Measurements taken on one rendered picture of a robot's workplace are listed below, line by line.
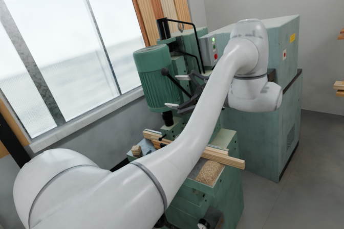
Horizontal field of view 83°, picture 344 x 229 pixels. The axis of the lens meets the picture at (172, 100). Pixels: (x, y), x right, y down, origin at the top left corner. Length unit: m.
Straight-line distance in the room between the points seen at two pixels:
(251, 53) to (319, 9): 2.38
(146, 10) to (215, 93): 2.10
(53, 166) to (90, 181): 0.09
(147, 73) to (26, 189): 0.65
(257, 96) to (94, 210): 0.52
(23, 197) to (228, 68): 0.47
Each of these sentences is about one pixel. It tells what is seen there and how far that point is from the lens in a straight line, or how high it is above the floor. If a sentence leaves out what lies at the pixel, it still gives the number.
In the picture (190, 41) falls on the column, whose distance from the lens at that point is 1.05.
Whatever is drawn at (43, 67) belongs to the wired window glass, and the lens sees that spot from 2.17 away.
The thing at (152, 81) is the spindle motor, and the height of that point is 1.37.
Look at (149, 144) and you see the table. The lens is 1.30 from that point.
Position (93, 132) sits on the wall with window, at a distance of 2.34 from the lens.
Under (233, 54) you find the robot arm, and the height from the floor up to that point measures 1.50.
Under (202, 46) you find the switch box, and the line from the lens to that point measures 1.11.
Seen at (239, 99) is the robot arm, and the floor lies 1.34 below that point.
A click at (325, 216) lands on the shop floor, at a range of 2.08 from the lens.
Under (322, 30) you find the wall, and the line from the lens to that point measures 2.95.
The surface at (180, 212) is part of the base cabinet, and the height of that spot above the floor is 0.57.
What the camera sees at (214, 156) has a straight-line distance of 1.05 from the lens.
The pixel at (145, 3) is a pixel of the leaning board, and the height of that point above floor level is 1.79.
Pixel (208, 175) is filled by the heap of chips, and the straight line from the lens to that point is 0.97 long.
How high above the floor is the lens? 1.63
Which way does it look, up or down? 24 degrees down
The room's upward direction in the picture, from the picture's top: 14 degrees counter-clockwise
